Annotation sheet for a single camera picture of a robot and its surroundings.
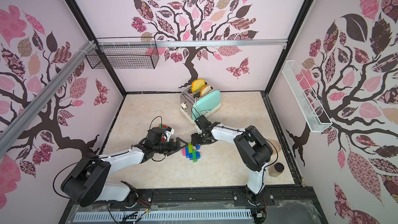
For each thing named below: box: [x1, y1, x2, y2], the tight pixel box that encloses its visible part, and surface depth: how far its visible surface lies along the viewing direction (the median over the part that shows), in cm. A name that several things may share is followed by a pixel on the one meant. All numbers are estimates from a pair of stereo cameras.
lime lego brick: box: [188, 143, 194, 154], surface depth 89 cm
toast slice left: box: [191, 78, 206, 93], surface depth 100 cm
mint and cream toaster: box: [179, 85, 222, 123], surface depth 97 cm
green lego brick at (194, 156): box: [192, 149, 198, 163], surface depth 87 cm
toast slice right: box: [199, 85, 212, 97], surface depth 96 cm
